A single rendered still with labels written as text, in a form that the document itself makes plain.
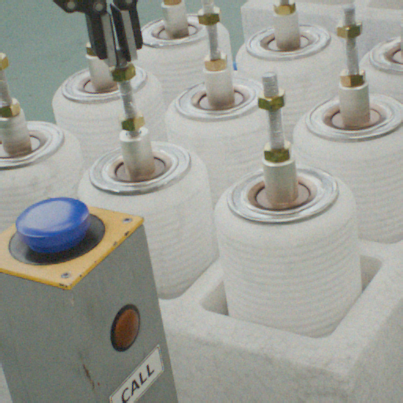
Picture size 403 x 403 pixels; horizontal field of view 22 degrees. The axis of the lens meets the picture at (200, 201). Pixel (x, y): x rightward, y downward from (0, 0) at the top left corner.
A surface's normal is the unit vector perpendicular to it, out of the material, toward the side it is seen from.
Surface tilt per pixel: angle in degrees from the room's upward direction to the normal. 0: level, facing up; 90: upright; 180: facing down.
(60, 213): 0
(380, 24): 90
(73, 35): 0
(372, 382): 90
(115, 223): 0
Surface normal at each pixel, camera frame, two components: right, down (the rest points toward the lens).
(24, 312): -0.52, 0.49
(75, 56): -0.14, -0.85
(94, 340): 0.85, 0.17
